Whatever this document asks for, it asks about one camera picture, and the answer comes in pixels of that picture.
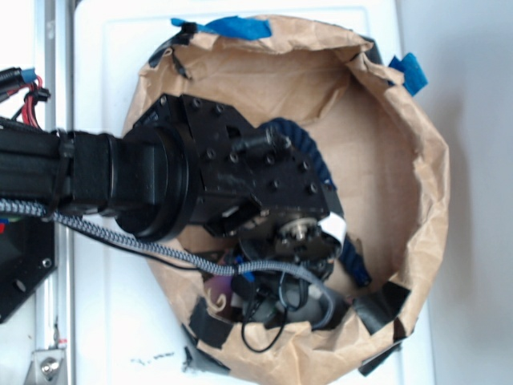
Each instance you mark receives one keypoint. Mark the dark blue rope toy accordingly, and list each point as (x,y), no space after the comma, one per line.
(350,258)

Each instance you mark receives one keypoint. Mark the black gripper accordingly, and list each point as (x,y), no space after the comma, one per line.
(257,186)

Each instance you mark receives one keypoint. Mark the blue tape strip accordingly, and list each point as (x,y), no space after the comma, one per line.
(233,27)

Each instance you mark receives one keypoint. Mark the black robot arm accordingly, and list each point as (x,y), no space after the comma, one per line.
(186,161)

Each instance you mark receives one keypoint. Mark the aluminium frame rail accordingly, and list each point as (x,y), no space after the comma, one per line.
(53,358)

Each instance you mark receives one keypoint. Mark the brown paper bag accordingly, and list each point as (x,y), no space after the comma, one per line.
(391,169)

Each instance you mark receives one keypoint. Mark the blue tape piece right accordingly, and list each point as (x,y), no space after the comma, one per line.
(414,77)

